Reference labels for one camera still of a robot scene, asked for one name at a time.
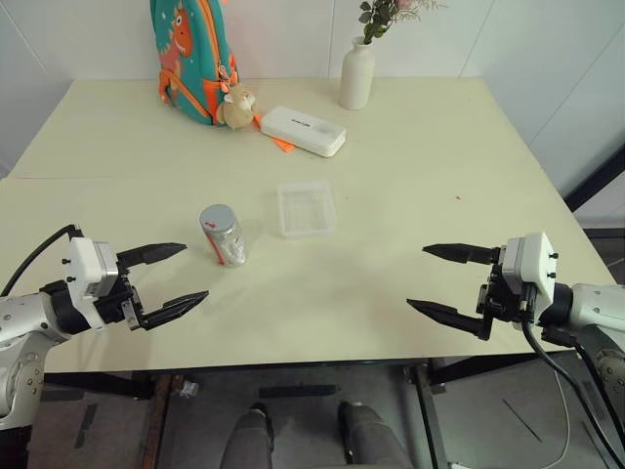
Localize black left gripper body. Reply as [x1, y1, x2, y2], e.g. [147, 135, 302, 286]
[93, 271, 147, 333]

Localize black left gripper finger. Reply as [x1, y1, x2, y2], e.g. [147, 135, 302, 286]
[115, 241, 188, 273]
[141, 290, 211, 330]

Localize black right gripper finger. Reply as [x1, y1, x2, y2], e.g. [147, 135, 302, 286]
[422, 242, 504, 268]
[405, 298, 492, 341]

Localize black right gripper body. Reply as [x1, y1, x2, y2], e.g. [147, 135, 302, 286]
[475, 263, 539, 330]

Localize grey lid of clear jar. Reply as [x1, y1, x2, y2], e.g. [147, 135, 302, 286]
[198, 203, 237, 234]

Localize clear plastic jar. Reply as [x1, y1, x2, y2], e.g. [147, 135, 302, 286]
[199, 220, 249, 270]

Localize clear plastic container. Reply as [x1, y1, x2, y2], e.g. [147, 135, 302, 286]
[275, 181, 339, 240]

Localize thin black floor stick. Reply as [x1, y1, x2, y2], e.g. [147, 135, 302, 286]
[502, 398, 544, 445]

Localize dark grey rounded shape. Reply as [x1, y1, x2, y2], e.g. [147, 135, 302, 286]
[337, 400, 412, 469]
[229, 402, 275, 469]

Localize orange flat item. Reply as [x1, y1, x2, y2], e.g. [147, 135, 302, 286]
[263, 134, 300, 154]

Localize beige plush toy pendant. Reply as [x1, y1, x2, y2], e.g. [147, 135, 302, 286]
[216, 82, 264, 131]

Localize white pencil case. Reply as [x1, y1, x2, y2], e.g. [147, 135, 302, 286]
[259, 106, 348, 159]

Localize teal dinosaur backpack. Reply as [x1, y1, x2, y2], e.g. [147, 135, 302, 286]
[148, 0, 242, 126]

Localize white ceramic vase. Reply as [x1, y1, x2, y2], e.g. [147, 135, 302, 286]
[340, 36, 377, 111]

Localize pink flowers with green leaves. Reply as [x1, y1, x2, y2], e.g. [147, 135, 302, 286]
[358, 0, 448, 47]

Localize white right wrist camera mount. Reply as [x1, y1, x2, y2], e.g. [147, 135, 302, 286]
[500, 232, 561, 328]

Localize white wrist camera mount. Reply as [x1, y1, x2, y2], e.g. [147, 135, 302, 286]
[500, 232, 561, 328]
[64, 236, 121, 331]

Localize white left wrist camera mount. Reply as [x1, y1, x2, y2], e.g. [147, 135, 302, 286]
[64, 236, 121, 331]

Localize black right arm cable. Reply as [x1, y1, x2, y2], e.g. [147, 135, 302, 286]
[520, 315, 625, 469]

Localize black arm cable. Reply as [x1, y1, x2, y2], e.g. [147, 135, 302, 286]
[0, 223, 83, 297]
[520, 315, 625, 469]

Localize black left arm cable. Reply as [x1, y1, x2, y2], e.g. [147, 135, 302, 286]
[0, 223, 83, 297]

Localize thin white floor cable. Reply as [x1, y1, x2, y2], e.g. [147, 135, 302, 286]
[535, 374, 573, 466]

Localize black door frame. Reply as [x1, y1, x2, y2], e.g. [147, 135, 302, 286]
[561, 144, 625, 287]

